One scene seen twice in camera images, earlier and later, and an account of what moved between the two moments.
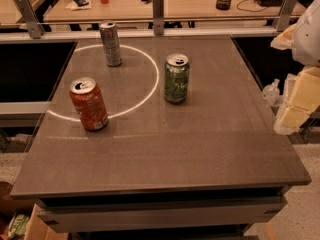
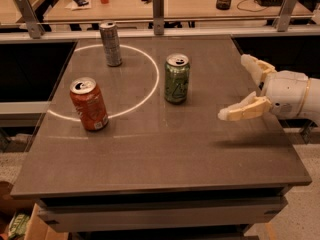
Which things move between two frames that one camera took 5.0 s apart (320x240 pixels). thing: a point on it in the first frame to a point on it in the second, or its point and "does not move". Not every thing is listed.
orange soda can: x=89 y=103 does not move
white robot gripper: x=308 y=39 to x=287 y=93
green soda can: x=176 y=78 does not move
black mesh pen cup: x=223 y=2 does not move
